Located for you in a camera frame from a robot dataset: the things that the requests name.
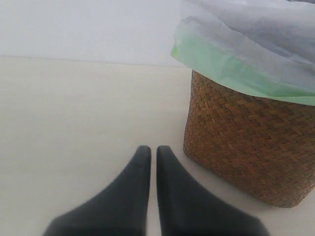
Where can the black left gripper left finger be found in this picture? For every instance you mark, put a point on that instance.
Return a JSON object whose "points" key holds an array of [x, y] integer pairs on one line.
{"points": [[118, 210]]}

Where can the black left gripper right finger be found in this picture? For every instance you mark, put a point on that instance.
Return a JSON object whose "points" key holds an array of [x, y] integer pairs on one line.
{"points": [[186, 208]]}

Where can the white and green bin liner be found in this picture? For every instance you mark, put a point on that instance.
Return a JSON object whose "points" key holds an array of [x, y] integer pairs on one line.
{"points": [[262, 48]]}

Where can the brown woven wicker basket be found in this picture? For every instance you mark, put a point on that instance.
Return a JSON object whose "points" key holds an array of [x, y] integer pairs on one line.
{"points": [[264, 147]]}

